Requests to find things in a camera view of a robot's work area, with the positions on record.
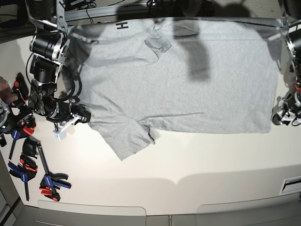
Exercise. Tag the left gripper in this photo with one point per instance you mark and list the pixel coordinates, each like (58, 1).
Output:
(289, 110)

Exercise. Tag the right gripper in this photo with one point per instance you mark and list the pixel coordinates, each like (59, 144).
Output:
(59, 111)

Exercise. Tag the grey T-shirt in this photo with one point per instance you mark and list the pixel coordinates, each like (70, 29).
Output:
(207, 75)

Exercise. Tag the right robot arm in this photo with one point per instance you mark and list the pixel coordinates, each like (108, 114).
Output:
(49, 46)

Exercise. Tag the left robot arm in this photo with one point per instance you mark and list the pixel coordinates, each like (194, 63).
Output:
(291, 13)

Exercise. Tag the person hand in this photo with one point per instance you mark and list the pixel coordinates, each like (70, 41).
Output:
(6, 93)

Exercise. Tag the blue red clamp top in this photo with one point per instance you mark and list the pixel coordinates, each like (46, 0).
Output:
(12, 114)

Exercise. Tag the blue red clamp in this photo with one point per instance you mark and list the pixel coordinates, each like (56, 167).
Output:
(12, 114)
(24, 130)
(25, 170)

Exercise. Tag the long bar clamp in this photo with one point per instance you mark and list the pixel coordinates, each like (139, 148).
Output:
(51, 182)

